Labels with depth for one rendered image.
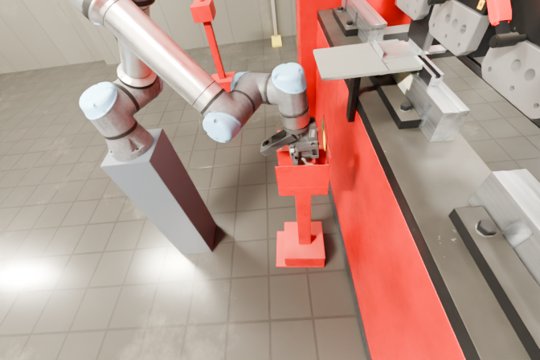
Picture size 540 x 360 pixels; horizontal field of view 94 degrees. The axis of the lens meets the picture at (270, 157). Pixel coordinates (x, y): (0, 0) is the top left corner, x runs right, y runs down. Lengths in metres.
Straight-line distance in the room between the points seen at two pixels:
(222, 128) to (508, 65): 0.49
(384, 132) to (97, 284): 1.63
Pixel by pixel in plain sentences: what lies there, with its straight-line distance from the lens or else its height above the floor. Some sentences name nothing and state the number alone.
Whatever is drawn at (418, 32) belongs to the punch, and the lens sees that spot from 0.86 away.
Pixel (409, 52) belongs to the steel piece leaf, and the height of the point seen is 1.00.
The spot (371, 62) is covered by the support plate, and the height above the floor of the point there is 1.00.
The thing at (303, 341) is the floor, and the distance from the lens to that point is 1.37.
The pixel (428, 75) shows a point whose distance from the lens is 0.79.
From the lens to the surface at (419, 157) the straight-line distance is 0.72.
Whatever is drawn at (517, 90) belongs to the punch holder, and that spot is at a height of 1.12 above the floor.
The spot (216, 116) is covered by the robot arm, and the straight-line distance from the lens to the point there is 0.54.
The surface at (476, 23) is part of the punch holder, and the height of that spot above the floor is 1.16.
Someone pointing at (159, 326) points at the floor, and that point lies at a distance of 1.55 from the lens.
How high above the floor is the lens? 1.36
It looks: 46 degrees down
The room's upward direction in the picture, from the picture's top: 10 degrees counter-clockwise
